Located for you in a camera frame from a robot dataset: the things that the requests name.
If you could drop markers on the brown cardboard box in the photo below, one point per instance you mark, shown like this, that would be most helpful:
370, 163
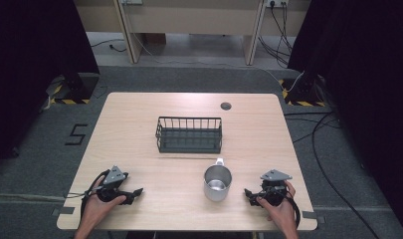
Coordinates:
155, 38

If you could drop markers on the beige desk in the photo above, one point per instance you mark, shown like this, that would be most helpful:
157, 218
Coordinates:
195, 20

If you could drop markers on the white wall socket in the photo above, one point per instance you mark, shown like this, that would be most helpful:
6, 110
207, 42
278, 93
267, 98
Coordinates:
132, 1
277, 2

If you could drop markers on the grey tape strip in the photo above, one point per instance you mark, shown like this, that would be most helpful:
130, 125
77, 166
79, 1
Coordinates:
313, 216
64, 210

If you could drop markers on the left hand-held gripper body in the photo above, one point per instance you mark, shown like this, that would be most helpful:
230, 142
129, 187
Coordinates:
113, 177

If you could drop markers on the person's right hand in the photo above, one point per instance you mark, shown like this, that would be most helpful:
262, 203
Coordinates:
283, 212

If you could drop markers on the dark curtain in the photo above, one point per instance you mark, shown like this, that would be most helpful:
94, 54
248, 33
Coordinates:
371, 83
26, 66

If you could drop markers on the person's left hand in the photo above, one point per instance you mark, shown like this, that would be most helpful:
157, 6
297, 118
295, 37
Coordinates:
98, 209

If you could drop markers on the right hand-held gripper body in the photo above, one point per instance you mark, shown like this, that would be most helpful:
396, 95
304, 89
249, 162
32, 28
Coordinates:
274, 187

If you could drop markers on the black stand base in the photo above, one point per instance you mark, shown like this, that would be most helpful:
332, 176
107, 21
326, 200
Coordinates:
303, 91
77, 87

